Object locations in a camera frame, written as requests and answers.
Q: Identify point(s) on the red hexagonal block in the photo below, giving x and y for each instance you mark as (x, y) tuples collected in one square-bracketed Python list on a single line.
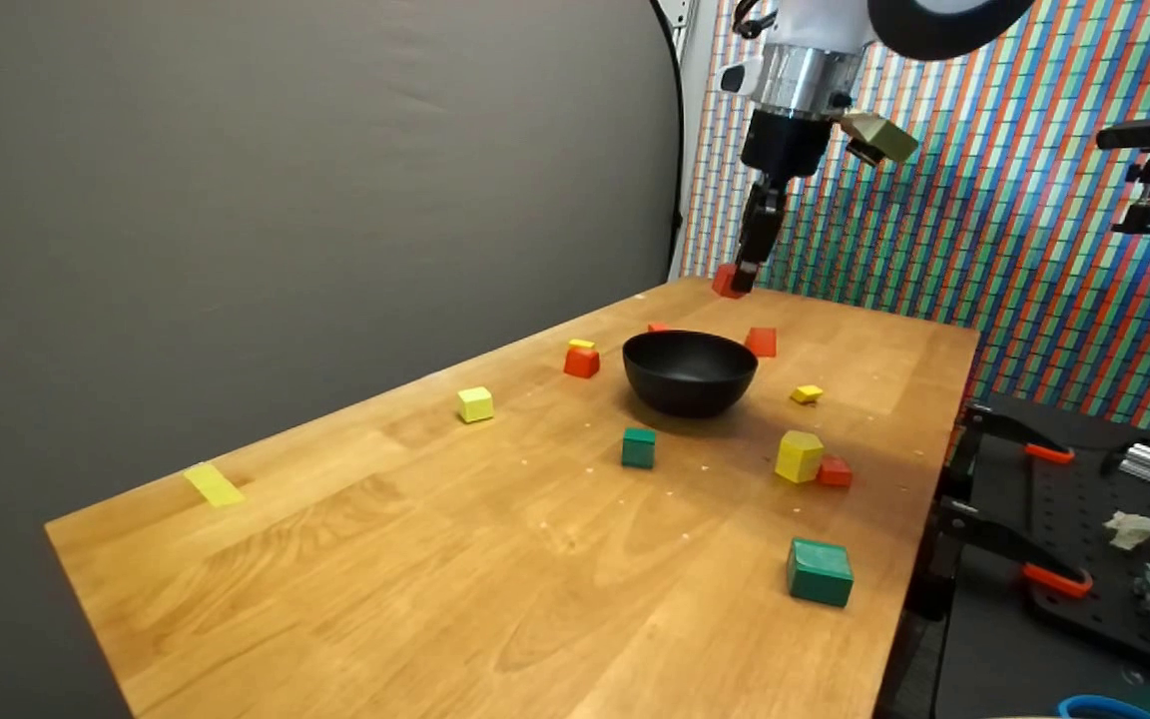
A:
[(733, 282)]

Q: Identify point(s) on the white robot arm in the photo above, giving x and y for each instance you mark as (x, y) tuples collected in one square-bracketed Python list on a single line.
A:
[(815, 24)]

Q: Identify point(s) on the black bowl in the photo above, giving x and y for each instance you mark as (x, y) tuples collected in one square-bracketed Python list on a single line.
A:
[(687, 383)]

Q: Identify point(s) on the white crumpled object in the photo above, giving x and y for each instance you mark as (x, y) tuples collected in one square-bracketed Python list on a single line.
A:
[(1132, 530)]

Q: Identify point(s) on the multicoloured striped panel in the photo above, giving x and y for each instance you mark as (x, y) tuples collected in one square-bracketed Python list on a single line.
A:
[(1027, 263)]

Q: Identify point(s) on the small yellow cube block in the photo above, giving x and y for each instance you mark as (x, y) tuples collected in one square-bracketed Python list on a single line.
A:
[(810, 393)]

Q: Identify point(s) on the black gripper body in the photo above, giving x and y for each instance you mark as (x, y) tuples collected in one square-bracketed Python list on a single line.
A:
[(783, 146)]

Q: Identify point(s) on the tan wrist camera box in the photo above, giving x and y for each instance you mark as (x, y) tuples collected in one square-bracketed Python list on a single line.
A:
[(886, 138)]

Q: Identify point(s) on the flat red rectangular block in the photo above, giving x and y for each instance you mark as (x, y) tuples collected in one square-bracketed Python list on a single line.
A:
[(838, 472)]

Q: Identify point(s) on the black pegboard cart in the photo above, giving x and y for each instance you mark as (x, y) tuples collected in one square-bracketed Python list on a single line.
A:
[(1080, 640)]

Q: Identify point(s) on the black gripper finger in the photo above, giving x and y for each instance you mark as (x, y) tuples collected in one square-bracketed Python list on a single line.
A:
[(753, 225), (771, 214)]

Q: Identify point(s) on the large green rectangular block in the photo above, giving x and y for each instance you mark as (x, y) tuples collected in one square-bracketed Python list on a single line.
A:
[(822, 572)]

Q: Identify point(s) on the small green cube block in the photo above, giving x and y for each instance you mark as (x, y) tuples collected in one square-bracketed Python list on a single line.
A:
[(640, 450)]

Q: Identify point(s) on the lime yellow cube block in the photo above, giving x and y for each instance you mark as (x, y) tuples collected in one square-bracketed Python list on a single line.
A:
[(479, 405)]

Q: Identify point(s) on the red wedge block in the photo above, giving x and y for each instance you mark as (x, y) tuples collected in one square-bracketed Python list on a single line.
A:
[(761, 339)]

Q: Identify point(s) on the yellow hexagonal block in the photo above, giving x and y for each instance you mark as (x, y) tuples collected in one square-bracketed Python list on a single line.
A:
[(801, 455)]

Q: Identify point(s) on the red square prism block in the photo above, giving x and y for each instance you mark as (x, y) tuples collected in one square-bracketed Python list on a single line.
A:
[(581, 366)]

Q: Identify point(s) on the grey fabric backdrop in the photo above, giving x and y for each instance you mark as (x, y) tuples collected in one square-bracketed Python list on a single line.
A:
[(202, 201)]

